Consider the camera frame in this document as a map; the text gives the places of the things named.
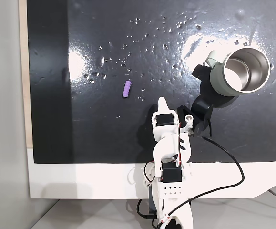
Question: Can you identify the purple pen grip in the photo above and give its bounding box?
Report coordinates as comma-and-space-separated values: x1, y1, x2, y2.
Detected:
122, 80, 133, 98

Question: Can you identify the black glossy mat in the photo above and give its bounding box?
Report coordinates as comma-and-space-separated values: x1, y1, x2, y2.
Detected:
26, 0, 276, 165

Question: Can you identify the green steel cup with handle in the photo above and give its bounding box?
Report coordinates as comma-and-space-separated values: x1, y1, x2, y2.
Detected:
205, 47, 271, 97

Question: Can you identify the black cable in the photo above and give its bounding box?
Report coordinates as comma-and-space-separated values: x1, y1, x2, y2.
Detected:
136, 119, 245, 225

